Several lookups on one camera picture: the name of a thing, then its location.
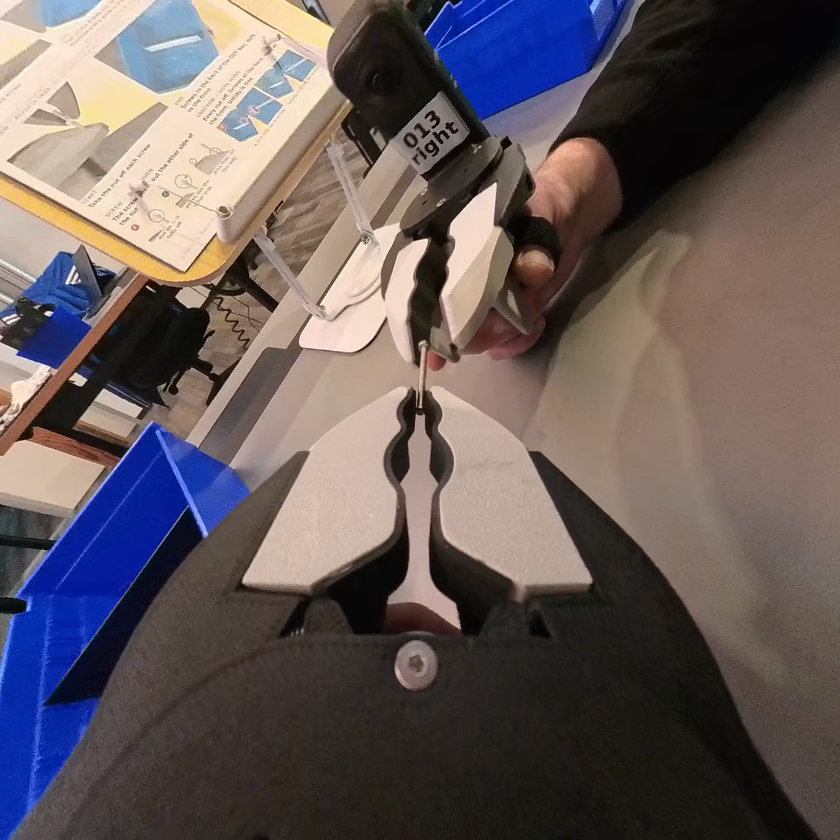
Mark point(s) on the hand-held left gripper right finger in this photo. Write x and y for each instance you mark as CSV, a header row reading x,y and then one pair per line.
x,y
505,518

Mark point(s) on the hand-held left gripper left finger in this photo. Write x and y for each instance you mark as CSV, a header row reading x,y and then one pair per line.
x,y
328,518

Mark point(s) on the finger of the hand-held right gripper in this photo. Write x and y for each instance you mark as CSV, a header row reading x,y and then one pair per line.
x,y
397,295
482,262

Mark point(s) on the small metal screw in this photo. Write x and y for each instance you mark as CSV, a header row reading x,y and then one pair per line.
x,y
423,374

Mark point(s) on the blue plastic bin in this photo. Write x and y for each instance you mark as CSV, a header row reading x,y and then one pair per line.
x,y
525,59

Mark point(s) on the blue bin with black divider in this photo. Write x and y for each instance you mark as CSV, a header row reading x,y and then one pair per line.
x,y
98,590

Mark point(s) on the person's right forearm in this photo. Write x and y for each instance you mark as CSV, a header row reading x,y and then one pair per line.
x,y
689,85

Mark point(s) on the grey desk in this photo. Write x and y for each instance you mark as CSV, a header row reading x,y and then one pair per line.
x,y
689,459

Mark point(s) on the person's right hand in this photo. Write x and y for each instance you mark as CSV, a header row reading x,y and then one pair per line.
x,y
577,197

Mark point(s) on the black office chair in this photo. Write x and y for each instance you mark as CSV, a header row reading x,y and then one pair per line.
x,y
164,348

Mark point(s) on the instruction board on white stand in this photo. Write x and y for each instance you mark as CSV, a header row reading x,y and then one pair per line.
x,y
164,131

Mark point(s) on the wooden table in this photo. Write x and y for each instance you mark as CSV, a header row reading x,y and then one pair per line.
x,y
79,367

